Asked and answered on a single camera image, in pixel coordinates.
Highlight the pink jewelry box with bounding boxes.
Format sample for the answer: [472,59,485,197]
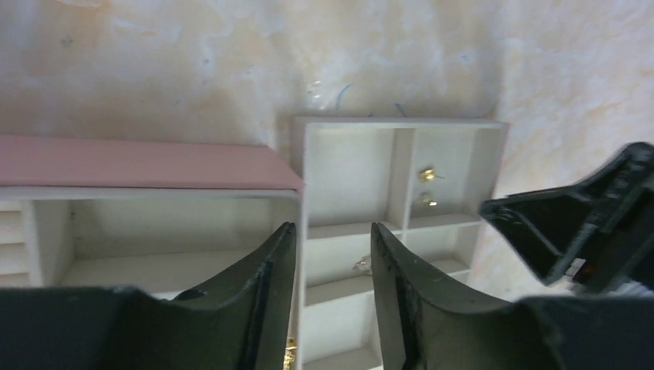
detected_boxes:
[1,135,304,369]

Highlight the beige divided tray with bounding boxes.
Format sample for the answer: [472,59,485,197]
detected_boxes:
[291,116,508,369]

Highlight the small silver earring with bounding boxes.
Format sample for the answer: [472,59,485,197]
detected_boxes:
[352,254,373,275]

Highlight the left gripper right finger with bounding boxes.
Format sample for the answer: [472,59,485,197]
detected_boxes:
[370,223,653,369]

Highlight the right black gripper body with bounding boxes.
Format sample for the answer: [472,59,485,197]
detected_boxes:
[479,142,653,293]

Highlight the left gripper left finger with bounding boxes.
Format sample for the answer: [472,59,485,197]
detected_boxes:
[1,222,296,369]

